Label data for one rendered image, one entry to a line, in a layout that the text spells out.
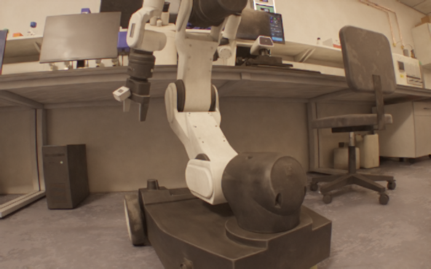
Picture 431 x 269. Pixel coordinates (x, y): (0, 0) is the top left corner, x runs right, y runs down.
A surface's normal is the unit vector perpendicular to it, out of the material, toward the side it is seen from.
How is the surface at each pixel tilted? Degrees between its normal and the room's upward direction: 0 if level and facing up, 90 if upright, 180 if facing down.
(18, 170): 90
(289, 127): 90
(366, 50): 90
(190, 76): 108
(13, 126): 90
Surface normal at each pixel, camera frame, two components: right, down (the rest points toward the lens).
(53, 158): 0.27, -0.04
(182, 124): 0.41, -0.33
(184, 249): -0.69, 0.02
